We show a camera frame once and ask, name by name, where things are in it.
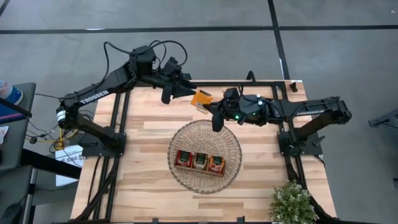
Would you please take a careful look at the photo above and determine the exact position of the orange peach tea packet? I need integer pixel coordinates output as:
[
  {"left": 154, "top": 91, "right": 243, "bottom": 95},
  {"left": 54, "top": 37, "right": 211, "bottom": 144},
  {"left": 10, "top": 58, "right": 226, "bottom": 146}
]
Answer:
[
  {"left": 208, "top": 155, "right": 226, "bottom": 174},
  {"left": 190, "top": 90, "right": 215, "bottom": 108}
]

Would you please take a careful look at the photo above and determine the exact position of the black slanted bar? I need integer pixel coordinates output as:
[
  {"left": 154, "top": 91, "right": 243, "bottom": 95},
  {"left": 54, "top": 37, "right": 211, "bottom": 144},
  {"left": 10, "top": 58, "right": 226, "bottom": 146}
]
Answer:
[{"left": 0, "top": 98, "right": 34, "bottom": 119}]

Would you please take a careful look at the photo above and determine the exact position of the grey low desk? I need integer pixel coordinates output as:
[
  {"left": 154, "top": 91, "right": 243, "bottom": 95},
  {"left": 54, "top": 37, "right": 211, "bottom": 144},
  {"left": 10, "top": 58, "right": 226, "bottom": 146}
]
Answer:
[{"left": 0, "top": 164, "right": 35, "bottom": 224}]

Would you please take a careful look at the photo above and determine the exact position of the white printed cardboard box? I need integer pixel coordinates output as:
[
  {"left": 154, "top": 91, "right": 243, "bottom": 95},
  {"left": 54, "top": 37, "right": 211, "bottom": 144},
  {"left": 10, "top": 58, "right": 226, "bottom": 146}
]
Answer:
[{"left": 55, "top": 144, "right": 85, "bottom": 187}]

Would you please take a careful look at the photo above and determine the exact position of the black floor stand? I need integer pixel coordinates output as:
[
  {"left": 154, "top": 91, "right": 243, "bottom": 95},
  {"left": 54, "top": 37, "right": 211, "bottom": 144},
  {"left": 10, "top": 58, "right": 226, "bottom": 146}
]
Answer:
[{"left": 368, "top": 108, "right": 398, "bottom": 128}]

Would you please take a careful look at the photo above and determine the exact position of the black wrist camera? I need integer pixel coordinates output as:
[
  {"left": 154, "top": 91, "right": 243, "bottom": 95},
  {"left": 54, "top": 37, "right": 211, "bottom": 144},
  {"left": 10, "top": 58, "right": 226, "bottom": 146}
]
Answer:
[
  {"left": 162, "top": 56, "right": 183, "bottom": 78},
  {"left": 223, "top": 87, "right": 241, "bottom": 101}
]

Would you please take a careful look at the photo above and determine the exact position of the black aluminium table frame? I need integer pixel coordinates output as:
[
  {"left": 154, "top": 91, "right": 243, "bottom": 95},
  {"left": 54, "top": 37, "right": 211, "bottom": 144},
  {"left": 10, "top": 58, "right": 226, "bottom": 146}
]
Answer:
[{"left": 73, "top": 80, "right": 338, "bottom": 224}]

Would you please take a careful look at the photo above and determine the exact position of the wooden three-compartment box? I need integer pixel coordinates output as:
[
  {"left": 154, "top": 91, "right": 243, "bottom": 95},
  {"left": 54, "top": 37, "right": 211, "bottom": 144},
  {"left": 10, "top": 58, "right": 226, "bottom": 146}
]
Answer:
[{"left": 174, "top": 149, "right": 227, "bottom": 177}]

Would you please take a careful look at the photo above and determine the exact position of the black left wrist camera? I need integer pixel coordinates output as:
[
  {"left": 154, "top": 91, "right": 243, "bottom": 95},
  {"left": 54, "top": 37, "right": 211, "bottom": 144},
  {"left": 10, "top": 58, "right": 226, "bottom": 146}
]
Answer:
[{"left": 162, "top": 56, "right": 183, "bottom": 78}]

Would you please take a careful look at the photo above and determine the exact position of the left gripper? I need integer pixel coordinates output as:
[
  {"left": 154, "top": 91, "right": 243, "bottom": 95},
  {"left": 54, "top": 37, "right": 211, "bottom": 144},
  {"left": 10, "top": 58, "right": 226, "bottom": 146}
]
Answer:
[{"left": 146, "top": 73, "right": 198, "bottom": 105}]

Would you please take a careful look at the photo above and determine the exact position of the yellow cable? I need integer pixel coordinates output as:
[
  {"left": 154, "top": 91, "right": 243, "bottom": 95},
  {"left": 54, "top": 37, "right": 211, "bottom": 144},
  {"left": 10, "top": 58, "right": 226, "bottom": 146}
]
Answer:
[{"left": 51, "top": 126, "right": 80, "bottom": 151}]

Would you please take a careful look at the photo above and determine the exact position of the blue and white container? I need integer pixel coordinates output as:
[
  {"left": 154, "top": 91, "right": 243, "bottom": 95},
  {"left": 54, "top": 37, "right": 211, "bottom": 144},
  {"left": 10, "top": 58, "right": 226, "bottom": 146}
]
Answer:
[{"left": 0, "top": 79, "right": 24, "bottom": 106}]

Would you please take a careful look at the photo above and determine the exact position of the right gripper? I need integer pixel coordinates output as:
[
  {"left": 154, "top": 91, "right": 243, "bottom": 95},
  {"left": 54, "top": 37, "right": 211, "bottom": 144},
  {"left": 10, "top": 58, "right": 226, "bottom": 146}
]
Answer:
[{"left": 203, "top": 98, "right": 247, "bottom": 133}]

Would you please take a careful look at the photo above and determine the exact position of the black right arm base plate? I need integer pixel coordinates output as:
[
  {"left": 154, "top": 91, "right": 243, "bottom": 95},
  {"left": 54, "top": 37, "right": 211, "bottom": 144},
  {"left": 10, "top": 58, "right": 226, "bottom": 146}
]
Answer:
[{"left": 278, "top": 130, "right": 324, "bottom": 156}]

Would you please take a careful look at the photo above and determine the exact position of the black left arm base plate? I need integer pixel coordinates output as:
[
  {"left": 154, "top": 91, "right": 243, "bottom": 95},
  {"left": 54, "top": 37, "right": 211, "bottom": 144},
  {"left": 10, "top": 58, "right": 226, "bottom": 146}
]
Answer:
[{"left": 77, "top": 132, "right": 127, "bottom": 157}]

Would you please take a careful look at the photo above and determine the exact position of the grey side desk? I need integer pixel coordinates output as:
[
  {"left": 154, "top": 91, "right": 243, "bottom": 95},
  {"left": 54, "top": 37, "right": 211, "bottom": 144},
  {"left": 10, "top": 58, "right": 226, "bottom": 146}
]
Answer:
[{"left": 0, "top": 82, "right": 37, "bottom": 172}]

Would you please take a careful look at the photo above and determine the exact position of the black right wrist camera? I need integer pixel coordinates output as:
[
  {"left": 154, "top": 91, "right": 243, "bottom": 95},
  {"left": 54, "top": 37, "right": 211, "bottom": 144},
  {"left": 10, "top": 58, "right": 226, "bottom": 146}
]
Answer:
[{"left": 223, "top": 87, "right": 241, "bottom": 101}]

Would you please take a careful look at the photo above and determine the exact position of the potted white-flowered plant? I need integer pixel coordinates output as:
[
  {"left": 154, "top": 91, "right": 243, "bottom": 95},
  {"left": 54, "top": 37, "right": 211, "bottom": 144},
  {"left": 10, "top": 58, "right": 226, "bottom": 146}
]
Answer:
[{"left": 269, "top": 181, "right": 320, "bottom": 224}]

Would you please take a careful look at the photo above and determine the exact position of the red strawberry tea packet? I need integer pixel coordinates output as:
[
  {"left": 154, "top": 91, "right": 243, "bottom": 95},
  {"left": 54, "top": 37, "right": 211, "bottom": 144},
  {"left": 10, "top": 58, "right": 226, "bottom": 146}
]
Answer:
[{"left": 175, "top": 150, "right": 193, "bottom": 168}]

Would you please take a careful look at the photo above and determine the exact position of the round woven placemat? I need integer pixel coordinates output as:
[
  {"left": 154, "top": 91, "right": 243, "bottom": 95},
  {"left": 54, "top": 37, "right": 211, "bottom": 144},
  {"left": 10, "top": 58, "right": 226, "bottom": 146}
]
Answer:
[{"left": 167, "top": 119, "right": 243, "bottom": 194}]

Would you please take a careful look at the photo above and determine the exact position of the black floor beam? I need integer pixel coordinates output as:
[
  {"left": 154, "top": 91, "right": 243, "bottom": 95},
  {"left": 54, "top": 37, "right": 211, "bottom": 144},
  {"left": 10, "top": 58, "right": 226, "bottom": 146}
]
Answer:
[{"left": 20, "top": 148, "right": 82, "bottom": 180}]

